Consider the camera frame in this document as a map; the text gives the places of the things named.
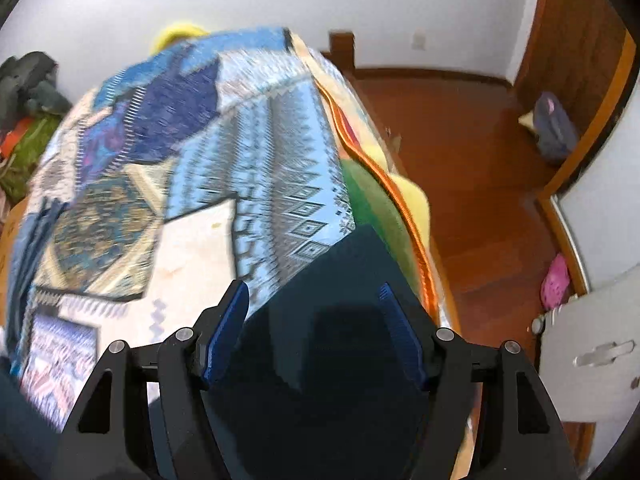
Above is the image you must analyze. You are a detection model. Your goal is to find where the grey-blue backpack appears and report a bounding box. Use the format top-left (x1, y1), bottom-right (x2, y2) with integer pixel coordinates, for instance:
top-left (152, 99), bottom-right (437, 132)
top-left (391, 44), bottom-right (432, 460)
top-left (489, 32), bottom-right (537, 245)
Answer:
top-left (531, 91), bottom-right (581, 163)

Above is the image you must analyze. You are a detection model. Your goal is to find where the yellow plush cushion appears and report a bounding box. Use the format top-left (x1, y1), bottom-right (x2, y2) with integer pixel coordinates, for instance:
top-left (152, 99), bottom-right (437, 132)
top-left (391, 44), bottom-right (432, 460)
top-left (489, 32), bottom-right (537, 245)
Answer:
top-left (150, 20), bottom-right (211, 53)

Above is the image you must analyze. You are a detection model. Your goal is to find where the green cloth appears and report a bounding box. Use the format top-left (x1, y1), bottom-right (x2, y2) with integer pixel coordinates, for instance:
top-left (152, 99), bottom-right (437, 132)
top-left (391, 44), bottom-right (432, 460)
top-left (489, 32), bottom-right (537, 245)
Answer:
top-left (0, 115), bottom-right (61, 203)

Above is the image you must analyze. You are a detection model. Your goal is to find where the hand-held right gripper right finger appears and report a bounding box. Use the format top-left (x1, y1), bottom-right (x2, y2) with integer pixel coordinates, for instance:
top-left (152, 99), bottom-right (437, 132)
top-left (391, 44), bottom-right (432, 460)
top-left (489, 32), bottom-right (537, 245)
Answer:
top-left (377, 282), bottom-right (576, 480)

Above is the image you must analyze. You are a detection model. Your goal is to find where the brown wooden door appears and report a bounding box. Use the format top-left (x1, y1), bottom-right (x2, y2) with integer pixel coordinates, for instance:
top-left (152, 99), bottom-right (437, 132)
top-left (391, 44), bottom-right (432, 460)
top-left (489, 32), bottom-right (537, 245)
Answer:
top-left (515, 0), bottom-right (640, 196)

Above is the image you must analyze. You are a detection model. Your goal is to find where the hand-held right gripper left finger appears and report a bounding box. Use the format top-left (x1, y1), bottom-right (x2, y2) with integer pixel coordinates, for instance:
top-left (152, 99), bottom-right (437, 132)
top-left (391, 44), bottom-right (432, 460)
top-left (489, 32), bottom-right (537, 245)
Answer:
top-left (50, 280), bottom-right (251, 480)

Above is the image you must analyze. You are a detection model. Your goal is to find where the blue patterned blanket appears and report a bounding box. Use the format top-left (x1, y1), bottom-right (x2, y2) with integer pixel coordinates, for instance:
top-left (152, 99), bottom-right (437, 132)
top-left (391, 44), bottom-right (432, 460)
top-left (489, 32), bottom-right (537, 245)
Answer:
top-left (5, 27), bottom-right (358, 436)

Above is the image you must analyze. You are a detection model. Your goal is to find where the grey-green jacket pile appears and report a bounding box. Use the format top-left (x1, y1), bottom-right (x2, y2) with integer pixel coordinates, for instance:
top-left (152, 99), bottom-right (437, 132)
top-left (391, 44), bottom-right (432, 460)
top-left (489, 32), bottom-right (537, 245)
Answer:
top-left (0, 51), bottom-right (73, 131)

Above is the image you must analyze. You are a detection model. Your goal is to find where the pink slipper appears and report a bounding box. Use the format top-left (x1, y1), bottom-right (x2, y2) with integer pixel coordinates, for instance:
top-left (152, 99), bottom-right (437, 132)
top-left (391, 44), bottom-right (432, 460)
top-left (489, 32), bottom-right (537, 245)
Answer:
top-left (540, 254), bottom-right (571, 311)

